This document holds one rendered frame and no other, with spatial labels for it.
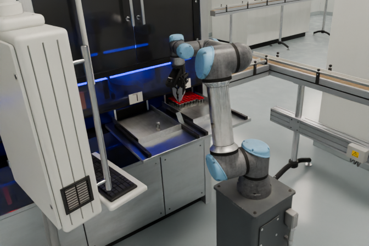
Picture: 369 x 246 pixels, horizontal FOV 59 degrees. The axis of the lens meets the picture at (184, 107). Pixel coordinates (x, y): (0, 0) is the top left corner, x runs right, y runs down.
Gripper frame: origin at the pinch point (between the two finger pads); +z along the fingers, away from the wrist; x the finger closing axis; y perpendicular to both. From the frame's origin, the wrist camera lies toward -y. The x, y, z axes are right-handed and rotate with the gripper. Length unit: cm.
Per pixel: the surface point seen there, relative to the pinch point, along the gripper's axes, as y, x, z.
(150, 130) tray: -13.1, 11.4, 14.1
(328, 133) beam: 80, -78, 49
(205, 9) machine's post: 40, -2, -43
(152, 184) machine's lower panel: 0, 23, 63
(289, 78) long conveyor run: 97, -47, 15
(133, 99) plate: -5.5, 25.8, 0.4
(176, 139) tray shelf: -17.2, -6.2, 14.4
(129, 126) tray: -12.4, 25.4, 14.1
